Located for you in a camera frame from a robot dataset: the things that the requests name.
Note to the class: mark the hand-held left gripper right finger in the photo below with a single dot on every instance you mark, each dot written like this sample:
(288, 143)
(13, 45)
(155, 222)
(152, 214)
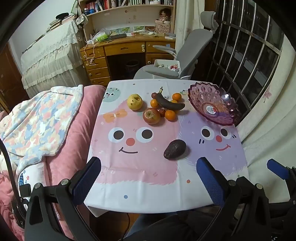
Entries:
(210, 183)

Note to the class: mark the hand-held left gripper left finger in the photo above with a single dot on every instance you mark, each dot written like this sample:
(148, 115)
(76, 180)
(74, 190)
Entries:
(85, 183)

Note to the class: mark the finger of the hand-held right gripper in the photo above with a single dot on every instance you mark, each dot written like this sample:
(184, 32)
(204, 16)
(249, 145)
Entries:
(277, 169)

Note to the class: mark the dark avocado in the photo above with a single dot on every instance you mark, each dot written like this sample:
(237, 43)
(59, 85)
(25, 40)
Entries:
(175, 149)

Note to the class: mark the purple glass bowl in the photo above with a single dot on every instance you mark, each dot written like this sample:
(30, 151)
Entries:
(214, 106)

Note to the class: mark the orange tangerine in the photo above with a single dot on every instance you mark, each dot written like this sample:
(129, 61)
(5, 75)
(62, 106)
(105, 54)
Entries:
(177, 96)
(170, 115)
(154, 103)

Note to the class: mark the dark overripe banana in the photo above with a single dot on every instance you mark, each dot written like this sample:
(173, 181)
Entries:
(170, 103)

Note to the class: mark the red apple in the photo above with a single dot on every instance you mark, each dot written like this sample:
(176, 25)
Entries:
(151, 116)

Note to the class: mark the yellow pear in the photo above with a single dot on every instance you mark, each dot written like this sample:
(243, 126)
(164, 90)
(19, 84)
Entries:
(134, 102)

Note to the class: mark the pink quilt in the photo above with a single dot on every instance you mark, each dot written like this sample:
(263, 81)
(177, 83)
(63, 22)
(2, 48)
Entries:
(76, 148)

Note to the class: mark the white leaf print curtain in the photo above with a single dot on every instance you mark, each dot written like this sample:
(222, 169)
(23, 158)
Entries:
(261, 129)

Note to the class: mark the person's dark pants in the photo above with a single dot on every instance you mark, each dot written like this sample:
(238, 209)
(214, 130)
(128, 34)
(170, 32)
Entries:
(175, 227)

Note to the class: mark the cartoon face printed tablecloth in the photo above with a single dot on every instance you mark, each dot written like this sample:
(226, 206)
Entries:
(143, 166)

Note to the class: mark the black device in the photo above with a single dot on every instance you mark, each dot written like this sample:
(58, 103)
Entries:
(22, 204)

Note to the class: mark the pastel floral blanket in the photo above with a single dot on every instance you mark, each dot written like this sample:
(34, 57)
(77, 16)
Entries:
(39, 122)

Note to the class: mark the small dark red fruit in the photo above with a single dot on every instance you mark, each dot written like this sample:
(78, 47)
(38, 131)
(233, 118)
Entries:
(153, 95)
(162, 112)

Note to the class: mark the dark trash bin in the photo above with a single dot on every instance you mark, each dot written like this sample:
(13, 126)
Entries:
(132, 68)

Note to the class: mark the white tray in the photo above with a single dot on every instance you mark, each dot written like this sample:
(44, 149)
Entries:
(165, 66)

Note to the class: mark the metal window grille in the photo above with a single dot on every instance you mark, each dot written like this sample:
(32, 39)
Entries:
(245, 46)

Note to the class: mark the bed with white lace cover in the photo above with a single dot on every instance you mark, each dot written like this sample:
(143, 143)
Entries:
(50, 58)

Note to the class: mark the wooden door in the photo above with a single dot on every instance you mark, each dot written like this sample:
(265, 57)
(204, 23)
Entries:
(9, 76)

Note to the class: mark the grey office chair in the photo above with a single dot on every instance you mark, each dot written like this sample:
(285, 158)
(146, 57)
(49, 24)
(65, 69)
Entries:
(192, 48)

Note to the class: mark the wooden desk with drawers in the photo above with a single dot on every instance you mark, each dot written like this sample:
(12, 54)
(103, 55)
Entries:
(122, 49)

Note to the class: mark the green tissue pack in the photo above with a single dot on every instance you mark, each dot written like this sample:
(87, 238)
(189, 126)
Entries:
(101, 37)

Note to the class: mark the stack of books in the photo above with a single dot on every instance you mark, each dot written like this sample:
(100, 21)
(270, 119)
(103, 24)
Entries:
(60, 22)

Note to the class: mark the patterned cardboard box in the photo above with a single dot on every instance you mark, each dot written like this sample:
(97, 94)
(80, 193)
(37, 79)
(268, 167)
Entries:
(163, 26)

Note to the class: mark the white floral curtain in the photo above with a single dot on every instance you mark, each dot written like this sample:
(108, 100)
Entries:
(187, 18)

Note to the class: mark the wooden bookshelf hutch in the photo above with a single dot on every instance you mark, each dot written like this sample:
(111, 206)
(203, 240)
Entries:
(129, 16)

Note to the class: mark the small doll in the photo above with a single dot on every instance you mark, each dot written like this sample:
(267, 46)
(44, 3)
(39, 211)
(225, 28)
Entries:
(164, 14)

